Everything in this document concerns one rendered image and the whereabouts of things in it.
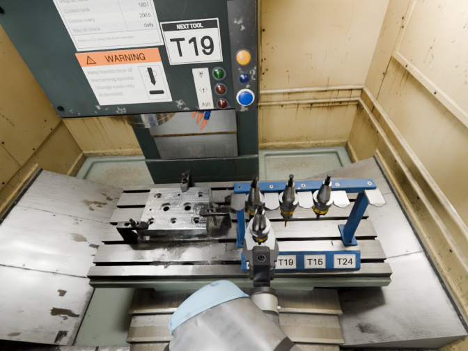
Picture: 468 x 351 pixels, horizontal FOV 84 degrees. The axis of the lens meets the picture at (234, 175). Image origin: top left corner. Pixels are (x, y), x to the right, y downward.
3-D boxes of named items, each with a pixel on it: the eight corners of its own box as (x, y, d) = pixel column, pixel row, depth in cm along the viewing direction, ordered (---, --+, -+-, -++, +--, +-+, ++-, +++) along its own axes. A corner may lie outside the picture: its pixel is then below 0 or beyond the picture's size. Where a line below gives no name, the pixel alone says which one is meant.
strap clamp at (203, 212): (231, 228, 116) (228, 207, 105) (202, 228, 117) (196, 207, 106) (231, 221, 118) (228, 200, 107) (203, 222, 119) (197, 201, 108)
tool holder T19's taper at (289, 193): (293, 191, 86) (295, 177, 81) (297, 202, 82) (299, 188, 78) (280, 193, 85) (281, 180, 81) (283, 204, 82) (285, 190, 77)
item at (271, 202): (281, 209, 83) (281, 208, 82) (264, 210, 83) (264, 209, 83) (278, 193, 88) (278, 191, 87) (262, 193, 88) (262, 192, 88)
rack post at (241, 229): (249, 247, 108) (246, 203, 87) (236, 247, 109) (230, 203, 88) (248, 227, 115) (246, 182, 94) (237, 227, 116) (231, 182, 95)
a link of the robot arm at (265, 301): (248, 309, 63) (282, 310, 62) (248, 290, 66) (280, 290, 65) (248, 318, 68) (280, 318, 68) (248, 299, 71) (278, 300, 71)
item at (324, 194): (330, 192, 84) (334, 178, 79) (330, 203, 81) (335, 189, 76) (316, 191, 85) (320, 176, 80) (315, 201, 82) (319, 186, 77)
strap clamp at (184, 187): (191, 204, 127) (184, 183, 116) (184, 204, 127) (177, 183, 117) (194, 184, 136) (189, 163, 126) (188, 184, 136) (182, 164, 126)
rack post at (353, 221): (357, 245, 105) (381, 199, 84) (343, 246, 106) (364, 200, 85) (350, 225, 112) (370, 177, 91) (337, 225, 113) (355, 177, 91)
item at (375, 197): (387, 207, 81) (388, 205, 80) (370, 207, 81) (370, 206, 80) (379, 190, 85) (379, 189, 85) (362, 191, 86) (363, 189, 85)
